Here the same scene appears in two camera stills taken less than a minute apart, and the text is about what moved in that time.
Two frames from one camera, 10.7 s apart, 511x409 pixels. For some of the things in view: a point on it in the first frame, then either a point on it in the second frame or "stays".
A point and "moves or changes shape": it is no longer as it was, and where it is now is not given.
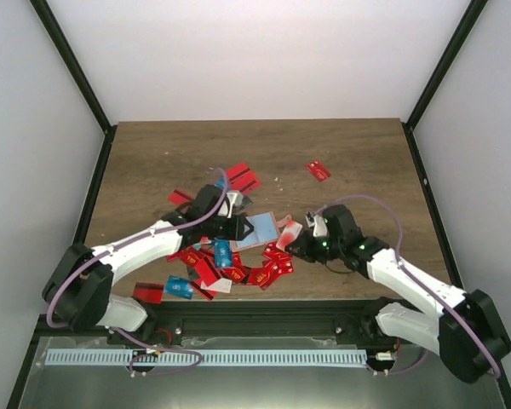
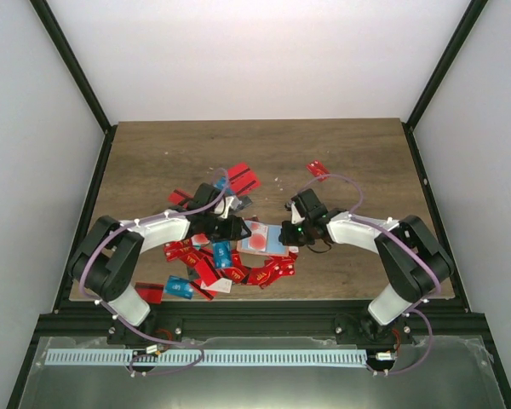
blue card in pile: (223, 253) stays
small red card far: (318, 170) stays
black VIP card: (246, 201) stays
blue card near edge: (179, 287) stays
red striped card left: (180, 197) stays
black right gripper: (305, 252) → (288, 239)
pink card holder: (266, 229) moves or changes shape
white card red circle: (289, 234) moves or changes shape
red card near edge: (149, 291) stays
